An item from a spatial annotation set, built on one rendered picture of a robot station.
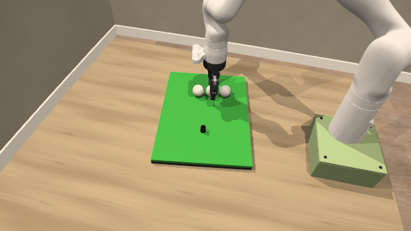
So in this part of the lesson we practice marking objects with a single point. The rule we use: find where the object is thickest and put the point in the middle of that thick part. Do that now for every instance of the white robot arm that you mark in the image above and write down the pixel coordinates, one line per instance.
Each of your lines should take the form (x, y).
(383, 60)

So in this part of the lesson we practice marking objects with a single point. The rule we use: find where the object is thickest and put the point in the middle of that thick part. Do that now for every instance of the green rectangular mat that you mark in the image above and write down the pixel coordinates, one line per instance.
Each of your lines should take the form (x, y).
(196, 131)

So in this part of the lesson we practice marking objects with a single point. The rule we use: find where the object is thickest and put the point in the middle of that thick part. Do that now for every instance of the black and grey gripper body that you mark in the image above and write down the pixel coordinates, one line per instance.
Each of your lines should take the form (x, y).
(214, 68)

